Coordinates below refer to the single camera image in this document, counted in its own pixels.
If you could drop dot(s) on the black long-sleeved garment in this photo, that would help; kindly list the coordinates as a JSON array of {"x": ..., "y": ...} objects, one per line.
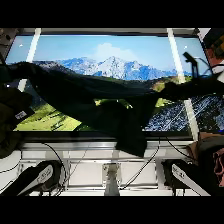
[{"x": 110, "y": 110}]

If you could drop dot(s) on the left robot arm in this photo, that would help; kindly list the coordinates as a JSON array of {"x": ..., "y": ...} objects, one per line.
[{"x": 40, "y": 175}]

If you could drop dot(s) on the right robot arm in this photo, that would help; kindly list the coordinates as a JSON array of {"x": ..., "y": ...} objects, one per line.
[{"x": 186, "y": 176}]

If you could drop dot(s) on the brown garment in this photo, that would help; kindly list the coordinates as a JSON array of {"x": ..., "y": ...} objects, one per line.
[{"x": 208, "y": 137}]

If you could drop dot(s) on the red-brown garment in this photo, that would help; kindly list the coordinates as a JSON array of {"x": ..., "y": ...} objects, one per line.
[{"x": 215, "y": 61}]

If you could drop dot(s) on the pink garment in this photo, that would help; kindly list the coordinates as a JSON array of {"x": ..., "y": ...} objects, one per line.
[{"x": 220, "y": 166}]

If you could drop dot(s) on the checked shirt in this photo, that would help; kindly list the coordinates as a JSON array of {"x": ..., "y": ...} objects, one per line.
[{"x": 219, "y": 49}]

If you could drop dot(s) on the silver frame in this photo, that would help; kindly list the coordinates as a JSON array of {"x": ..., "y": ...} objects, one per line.
[{"x": 112, "y": 180}]

